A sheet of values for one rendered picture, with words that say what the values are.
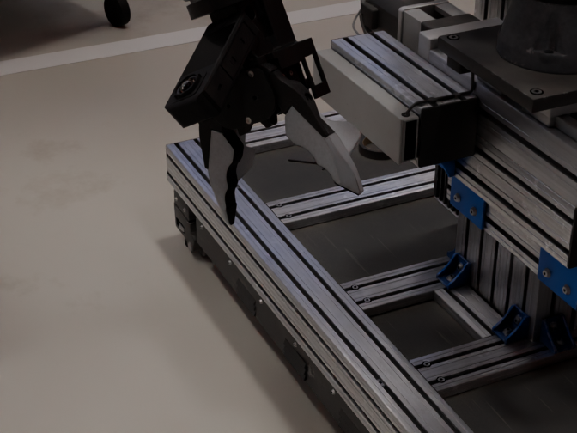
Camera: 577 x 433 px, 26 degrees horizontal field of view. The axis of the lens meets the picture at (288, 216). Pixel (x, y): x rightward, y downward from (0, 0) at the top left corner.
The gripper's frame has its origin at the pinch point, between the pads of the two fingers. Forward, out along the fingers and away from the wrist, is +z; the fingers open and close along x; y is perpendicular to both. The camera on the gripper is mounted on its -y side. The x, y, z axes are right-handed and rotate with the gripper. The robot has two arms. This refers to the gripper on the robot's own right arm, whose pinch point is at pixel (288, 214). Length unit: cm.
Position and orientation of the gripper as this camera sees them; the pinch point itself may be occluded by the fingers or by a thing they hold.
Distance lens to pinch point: 109.8
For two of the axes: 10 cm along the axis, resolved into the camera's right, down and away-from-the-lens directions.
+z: 3.4, 9.3, 1.5
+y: 5.5, -3.3, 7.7
